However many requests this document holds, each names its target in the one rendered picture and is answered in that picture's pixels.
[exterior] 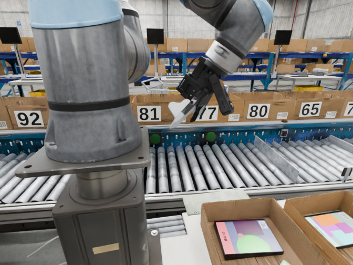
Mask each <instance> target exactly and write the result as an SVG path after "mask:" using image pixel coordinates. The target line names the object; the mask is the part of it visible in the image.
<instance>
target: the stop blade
mask: <svg viewBox="0 0 353 265"><path fill-rule="evenodd" d="M254 146H255V147H256V148H257V149H258V150H259V151H260V152H262V153H263V154H264V155H265V156H266V157H267V158H268V159H269V160H270V161H271V162H272V163H273V164H274V165H275V166H276V167H278V168H279V169H280V170H281V171H282V172H283V173H284V174H285V175H286V176H287V177H288V178H289V179H290V180H292V181H293V182H294V183H295V184H296V181H297V177H298V174H299V170H298V169H297V168H296V167H294V166H293V165H292V164H291V163H290V162H288V161H287V160H286V159H285V158H283V157H282V156H281V155H280V154H278V153H277V152H276V151H275V150H274V149H272V148H271V147H270V146H269V145H267V144H266V143H265V142H263V141H262V140H261V139H260V138H258V137H257V136H255V141H254Z"/></svg>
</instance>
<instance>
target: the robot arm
mask: <svg viewBox="0 0 353 265"><path fill-rule="evenodd" d="M180 2H181V3H182V4H183V5H184V6H185V7H186V8H187V9H190V10H191V11H192V12H194V13H195V14H197V15H198V16H199V17H201V18H202V19H203V20H205V21H206V22H207V23H209V24H210V25H212V26H213V27H214V28H216V29H217V30H218V31H219V34H218V35H217V37H216V39H215V41H214V42H213V44H212V45H211V47H210V48H209V50H208V51H207V52H206V54H205V55H206V57H208V59H206V58H205V57H202V56H200V57H199V59H198V61H199V63H198V64H197V66H196V68H195V69H194V71H193V72H192V73H191V74H190V73H189V74H186V75H185V76H184V77H183V79H182V81H181V82H180V84H179V85H178V87H177V89H176V90H177V91H178V92H180V93H181V94H180V95H181V96H183V97H184V98H185V100H183V101H182V102H181V103H175V102H171V103H169V105H168V108H169V109H170V111H171V113H172V114H173V116H174V117H175V119H174V121H173V122H172V124H171V125H170V126H169V128H170V129H171V128H174V127H177V126H178V125H179V124H180V123H181V122H182V121H184V119H185V118H186V117H187V116H188V115H189V114H190V113H191V112H192V113H193V116H192V118H191V120H190V122H194V121H196V120H197V118H198V117H199V115H200V114H201V113H202V111H203V110H204V109H205V107H206V106H207V104H208V103H209V101H210V99H211V97H212V96H213V93H214V94H215V97H216V100H217V102H218V105H219V109H220V112H221V113H222V115H223V116H227V115H229V114H232V113H234V106H233V104H232V102H231V101H230V99H229V96H228V94H227V91H226V88H225V86H224V83H223V81H222V78H221V76H223V77H224V78H225V77H226V76H227V75H228V73H227V72H229V73H230V74H233V73H234V72H235V70H236V69H237V68H238V66H239V65H240V63H241V62H242V61H243V59H244V58H245V56H246V55H247V54H248V52H249V51H250V50H251V49H252V47H253V46H254V45H255V43H256V42H257V41H258V39H259V38H260V37H261V35H262V34H263V33H264V32H265V31H266V29H267V27H268V26H269V24H270V23H271V21H272V20H273V17H274V12H273V10H272V8H271V6H270V4H269V3H268V2H267V1H266V0H180ZM28 10H29V18H30V21H29V25H30V26H31V29H32V33H33V38H34V43H35V47H36V52H37V57H38V61H39V66H40V71H41V75H42V79H43V83H44V88H45V93H46V97H47V102H48V107H49V120H48V125H47V130H46V135H45V140H44V146H45V150H46V155H47V156H48V157H49V158H50V159H52V160H55V161H58V162H65V163H73V164H80V163H89V162H98V161H103V160H108V159H112V158H116V157H119V156H122V155H125V154H127V153H129V152H131V151H133V150H135V149H136V148H137V147H139V146H140V145H141V143H142V131H141V128H140V126H139V123H138V121H137V119H136V117H135V115H134V113H133V111H132V108H131V106H130V94H129V84H132V83H134V82H136V81H138V80H139V79H140V78H141V77H142V76H143V75H144V74H145V73H146V72H147V70H148V68H149V65H150V60H151V55H150V50H149V46H148V44H147V42H146V41H145V39H144V38H143V35H142V30H141V24H140V20H139V14H138V11H137V10H135V9H134V8H133V7H132V6H130V5H129V3H128V0H28ZM184 79H185V80H184ZM183 81H184V82H183ZM182 82H183V83H182ZM180 85H181V87H180Z"/></svg>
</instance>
